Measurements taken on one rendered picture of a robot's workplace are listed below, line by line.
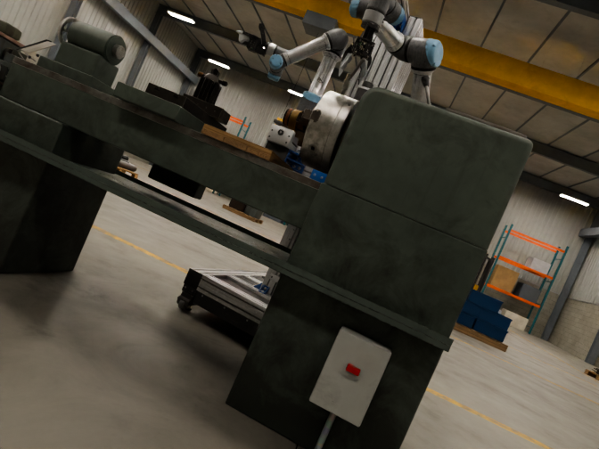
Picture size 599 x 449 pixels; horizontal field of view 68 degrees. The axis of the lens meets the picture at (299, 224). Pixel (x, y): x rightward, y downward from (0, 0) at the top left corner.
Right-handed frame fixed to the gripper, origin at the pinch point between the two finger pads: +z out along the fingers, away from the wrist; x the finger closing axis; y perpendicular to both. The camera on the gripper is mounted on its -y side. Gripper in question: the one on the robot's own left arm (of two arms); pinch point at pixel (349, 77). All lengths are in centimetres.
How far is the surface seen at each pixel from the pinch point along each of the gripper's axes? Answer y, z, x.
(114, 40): -37, 18, -102
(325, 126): 12.1, 20.9, -3.0
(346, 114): 11.6, 14.0, 2.5
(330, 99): 6.1, 10.6, -4.7
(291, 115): -4.9, 21.1, -16.0
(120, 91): -5, 37, -82
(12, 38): -524, 54, -427
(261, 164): 11.4, 42.3, -20.6
